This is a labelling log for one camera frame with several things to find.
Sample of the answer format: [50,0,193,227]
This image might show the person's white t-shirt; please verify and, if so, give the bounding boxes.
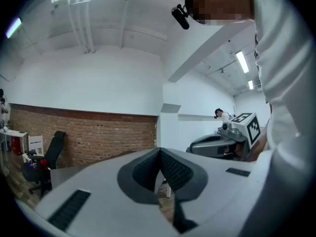
[236,0,316,237]

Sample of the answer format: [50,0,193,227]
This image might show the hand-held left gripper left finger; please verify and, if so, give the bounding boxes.
[33,148,179,237]

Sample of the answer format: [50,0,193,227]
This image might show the white ceiling pipes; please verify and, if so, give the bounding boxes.
[66,0,96,54]

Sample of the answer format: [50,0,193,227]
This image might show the white table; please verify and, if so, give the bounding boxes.
[0,128,29,155]

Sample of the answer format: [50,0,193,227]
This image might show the black head-worn camera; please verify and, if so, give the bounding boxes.
[171,0,198,31]

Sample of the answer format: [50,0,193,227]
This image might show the black office chair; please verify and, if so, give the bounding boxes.
[21,130,68,198]

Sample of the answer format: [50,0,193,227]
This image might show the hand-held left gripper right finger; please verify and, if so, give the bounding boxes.
[160,148,269,237]

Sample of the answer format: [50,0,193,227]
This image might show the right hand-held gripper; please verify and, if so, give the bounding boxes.
[186,112,262,162]

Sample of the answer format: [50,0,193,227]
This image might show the white slatted chair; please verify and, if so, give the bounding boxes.
[22,135,45,162]

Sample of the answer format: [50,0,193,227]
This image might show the person's head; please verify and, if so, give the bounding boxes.
[191,0,255,26]

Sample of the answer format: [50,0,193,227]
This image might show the person's right forearm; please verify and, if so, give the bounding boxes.
[248,127,270,162]

